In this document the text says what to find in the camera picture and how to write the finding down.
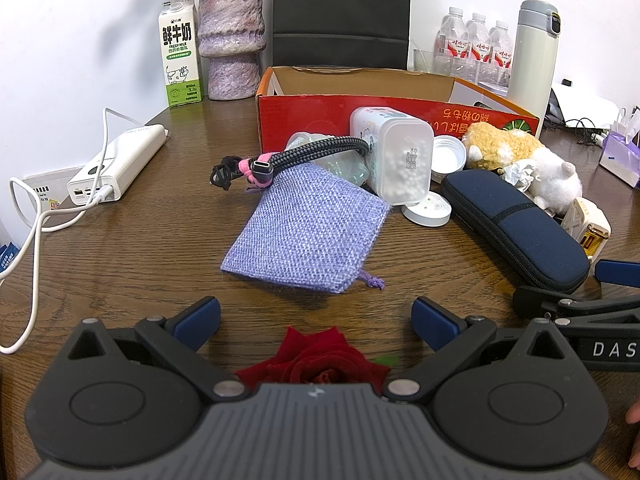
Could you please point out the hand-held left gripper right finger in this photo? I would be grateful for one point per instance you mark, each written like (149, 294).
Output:
(432, 325)

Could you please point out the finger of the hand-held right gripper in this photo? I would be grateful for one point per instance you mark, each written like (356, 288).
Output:
(617, 272)
(535, 301)

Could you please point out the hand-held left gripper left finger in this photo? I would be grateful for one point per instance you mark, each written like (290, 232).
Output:
(200, 322)

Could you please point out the cream and yellow small device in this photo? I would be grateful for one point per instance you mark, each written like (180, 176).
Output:
(582, 220)

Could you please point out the navy glasses case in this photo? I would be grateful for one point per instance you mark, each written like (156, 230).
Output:
(515, 230)

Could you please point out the red rose flower head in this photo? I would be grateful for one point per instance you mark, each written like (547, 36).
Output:
(310, 355)

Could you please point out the round white lid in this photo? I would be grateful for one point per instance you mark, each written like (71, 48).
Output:
(425, 210)

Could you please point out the white tissue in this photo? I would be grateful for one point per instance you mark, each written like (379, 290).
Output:
(517, 175)

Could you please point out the yellow and white plush toy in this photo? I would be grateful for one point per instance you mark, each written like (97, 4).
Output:
(495, 147)

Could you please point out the white screw jar lid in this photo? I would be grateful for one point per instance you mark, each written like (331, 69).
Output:
(447, 157)

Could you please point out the translucent plastic container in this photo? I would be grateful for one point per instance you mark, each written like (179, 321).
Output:
(400, 160)

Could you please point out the clear plastic wrapper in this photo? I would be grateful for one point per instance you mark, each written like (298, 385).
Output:
(345, 169)

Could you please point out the red cardboard box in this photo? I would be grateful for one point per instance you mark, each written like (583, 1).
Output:
(310, 115)

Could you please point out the wooden desktop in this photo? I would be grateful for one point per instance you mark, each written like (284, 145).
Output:
(150, 260)

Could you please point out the person's right hand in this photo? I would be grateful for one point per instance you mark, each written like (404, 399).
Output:
(634, 425)

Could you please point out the purple tissue box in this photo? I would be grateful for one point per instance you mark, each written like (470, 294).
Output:
(620, 160)

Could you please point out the white paper sheet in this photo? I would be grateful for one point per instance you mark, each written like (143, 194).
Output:
(585, 107)

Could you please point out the white power bank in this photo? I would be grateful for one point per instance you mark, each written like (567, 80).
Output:
(120, 160)

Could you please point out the blue packets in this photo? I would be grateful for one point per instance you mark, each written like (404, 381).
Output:
(7, 260)

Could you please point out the cream thermos bottle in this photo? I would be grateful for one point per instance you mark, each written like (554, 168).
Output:
(532, 70)

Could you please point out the shrink-wrapped water bottle pack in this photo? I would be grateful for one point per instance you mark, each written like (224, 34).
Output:
(480, 45)

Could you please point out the clear drinking glass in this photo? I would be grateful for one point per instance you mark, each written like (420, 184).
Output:
(425, 62)

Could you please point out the green and white milk carton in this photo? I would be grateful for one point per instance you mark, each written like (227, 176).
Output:
(180, 50)

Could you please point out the purple textured vase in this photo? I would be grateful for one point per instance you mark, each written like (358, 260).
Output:
(230, 35)

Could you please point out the black paper bag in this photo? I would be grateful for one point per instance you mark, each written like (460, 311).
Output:
(340, 10)

